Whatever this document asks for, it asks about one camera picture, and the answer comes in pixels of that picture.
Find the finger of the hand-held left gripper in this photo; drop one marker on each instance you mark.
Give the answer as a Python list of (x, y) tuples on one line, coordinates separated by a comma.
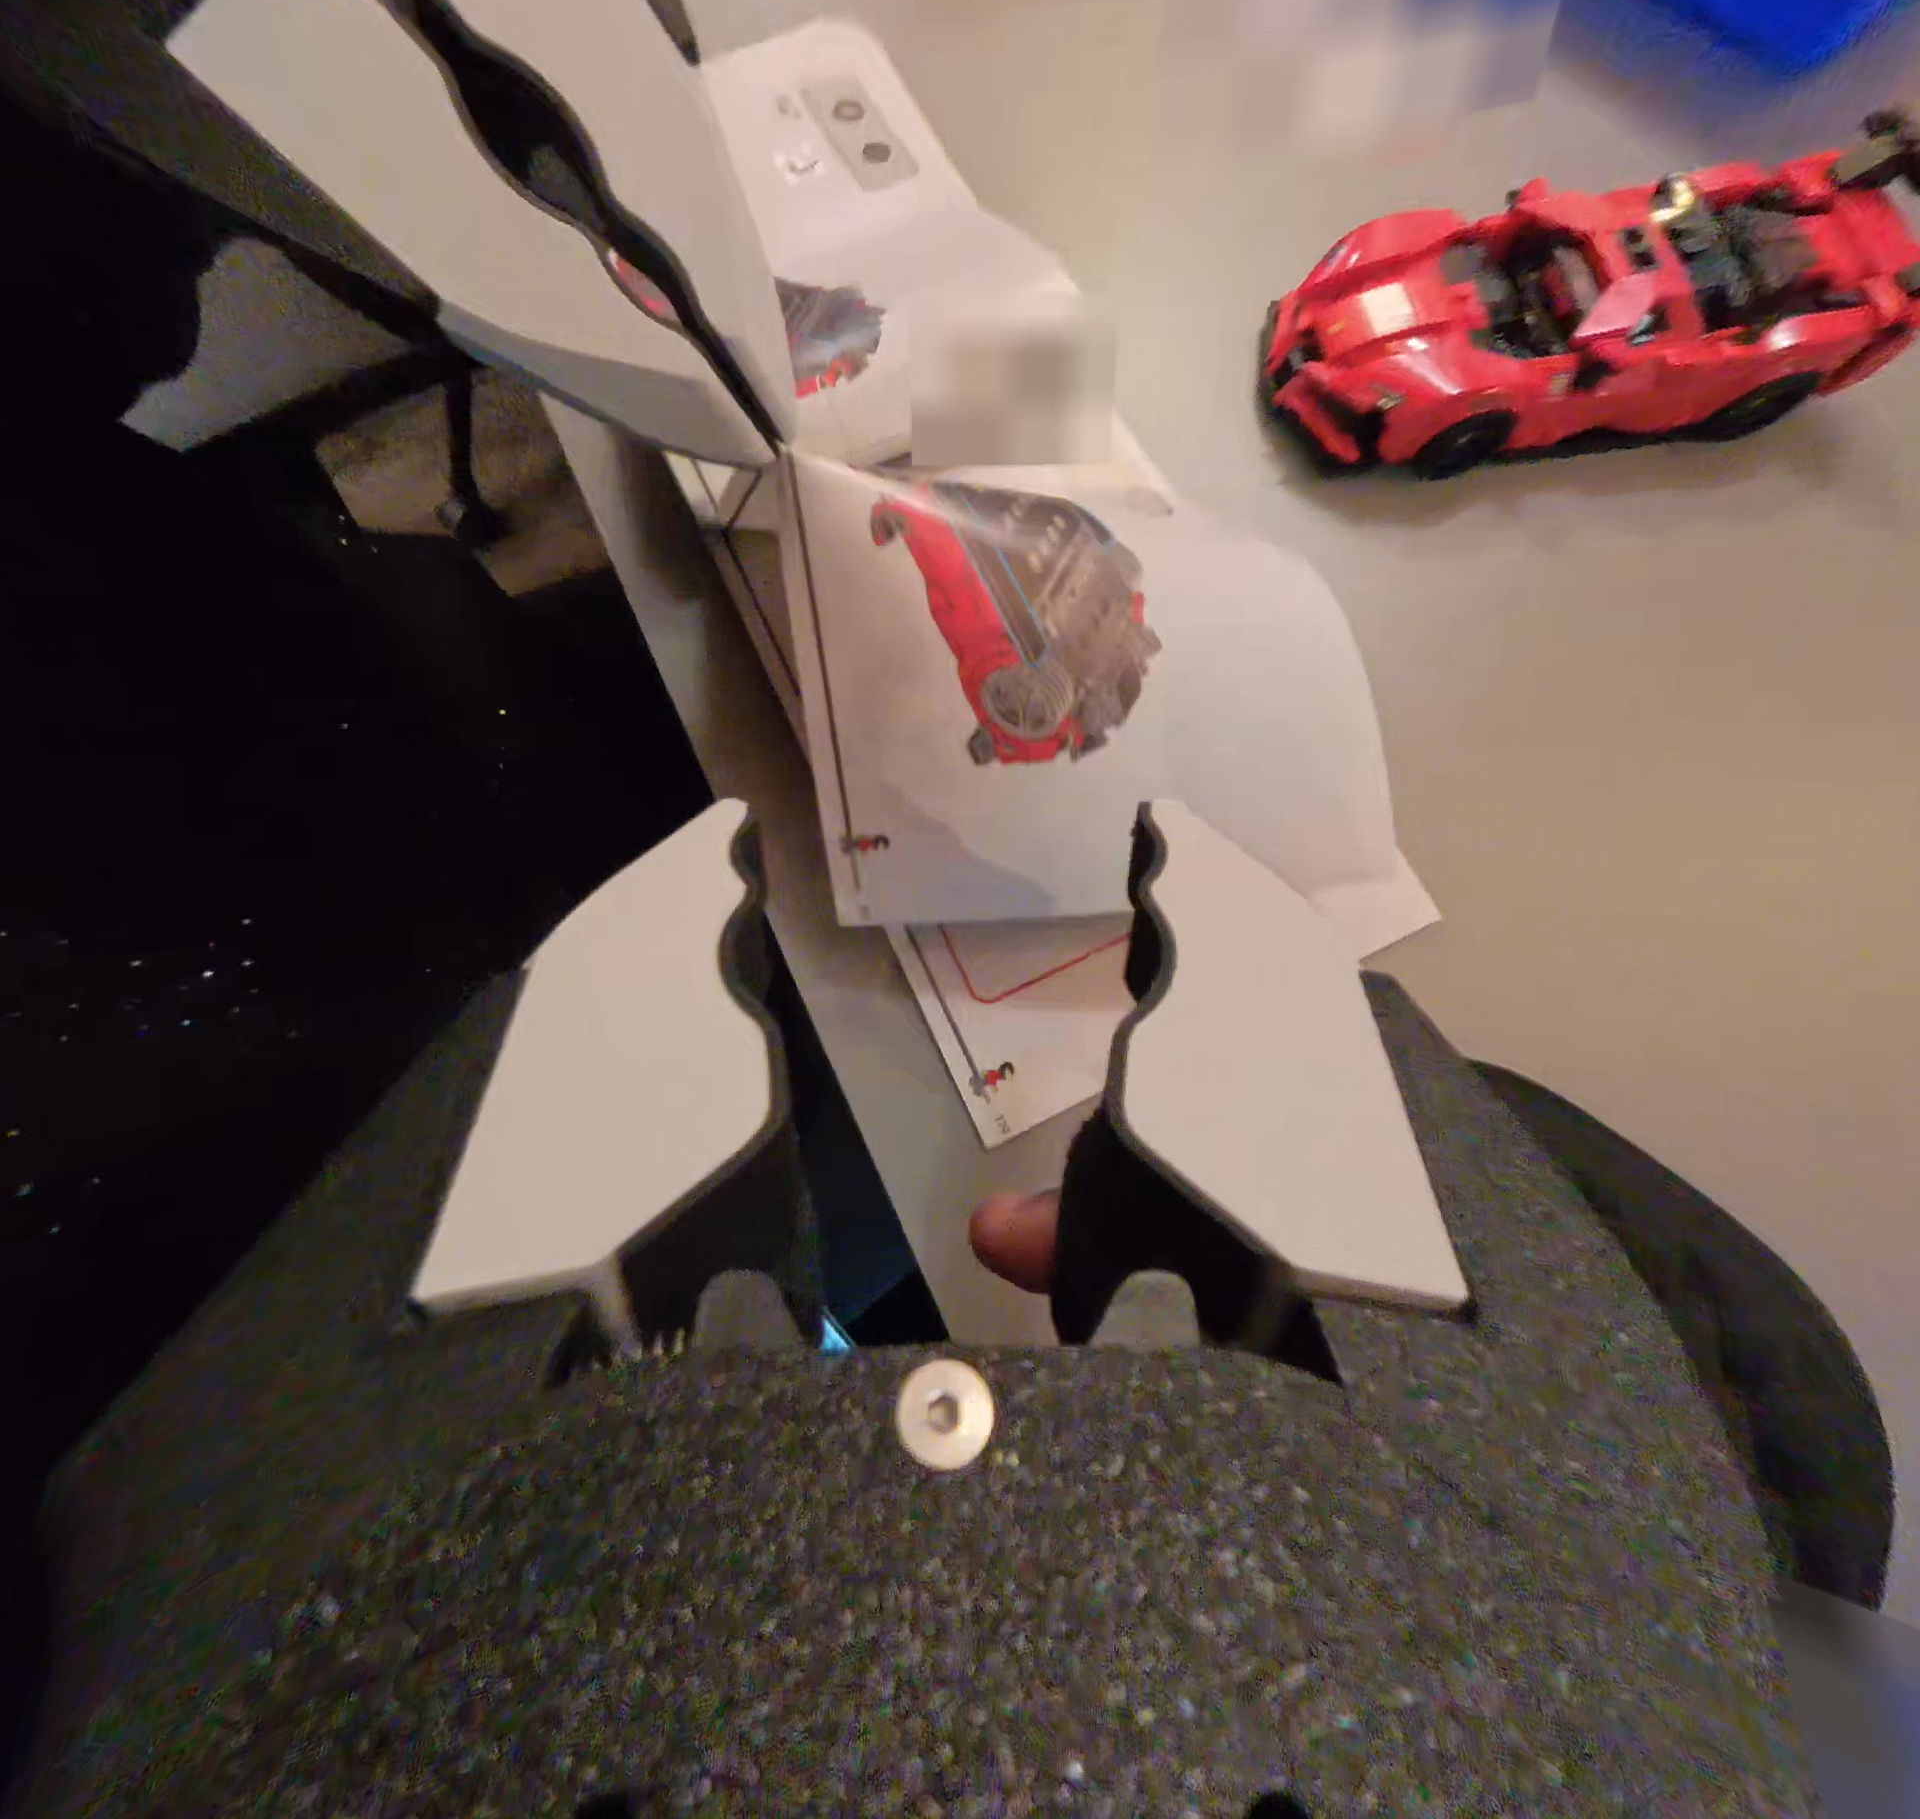
[(344, 156), (618, 98)]

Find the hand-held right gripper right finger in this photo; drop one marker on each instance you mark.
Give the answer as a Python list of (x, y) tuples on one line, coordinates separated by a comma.
[(1273, 1098)]

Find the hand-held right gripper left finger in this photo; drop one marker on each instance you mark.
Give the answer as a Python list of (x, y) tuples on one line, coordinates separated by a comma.
[(600, 1087)]

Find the white lego instruction booklet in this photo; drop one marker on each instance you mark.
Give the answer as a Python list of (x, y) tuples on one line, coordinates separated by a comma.
[(1200, 740)]

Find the red lego car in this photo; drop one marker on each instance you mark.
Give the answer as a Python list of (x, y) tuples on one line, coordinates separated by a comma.
[(1393, 355)]

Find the person's right hand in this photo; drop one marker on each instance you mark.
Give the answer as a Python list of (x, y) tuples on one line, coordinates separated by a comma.
[(1017, 1233)]

